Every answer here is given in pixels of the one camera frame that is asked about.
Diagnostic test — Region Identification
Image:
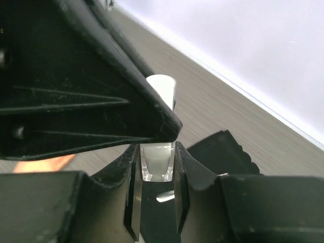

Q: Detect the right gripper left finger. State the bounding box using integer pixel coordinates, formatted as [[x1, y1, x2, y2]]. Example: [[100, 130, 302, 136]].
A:
[[1, 145, 142, 243]]

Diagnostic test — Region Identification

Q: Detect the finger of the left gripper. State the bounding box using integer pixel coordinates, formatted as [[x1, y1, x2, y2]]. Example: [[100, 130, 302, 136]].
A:
[[1, 1, 182, 160], [86, 0, 153, 76]]

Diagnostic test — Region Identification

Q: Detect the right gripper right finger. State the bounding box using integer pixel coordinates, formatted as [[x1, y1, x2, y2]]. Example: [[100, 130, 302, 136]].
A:
[[174, 142, 323, 242]]

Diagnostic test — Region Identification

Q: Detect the clear nail polish bottle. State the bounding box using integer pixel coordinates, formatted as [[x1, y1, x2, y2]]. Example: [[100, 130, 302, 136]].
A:
[[140, 142, 175, 182]]

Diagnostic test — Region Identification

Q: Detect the mannequin hand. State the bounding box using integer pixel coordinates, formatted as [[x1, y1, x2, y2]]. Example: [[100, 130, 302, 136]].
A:
[[13, 154, 75, 173]]

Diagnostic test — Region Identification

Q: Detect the silver fork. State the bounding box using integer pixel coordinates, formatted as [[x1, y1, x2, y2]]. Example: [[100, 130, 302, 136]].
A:
[[156, 190, 175, 203]]

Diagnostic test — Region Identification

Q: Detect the black cloth placemat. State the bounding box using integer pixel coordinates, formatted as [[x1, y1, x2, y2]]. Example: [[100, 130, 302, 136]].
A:
[[140, 131, 260, 242]]

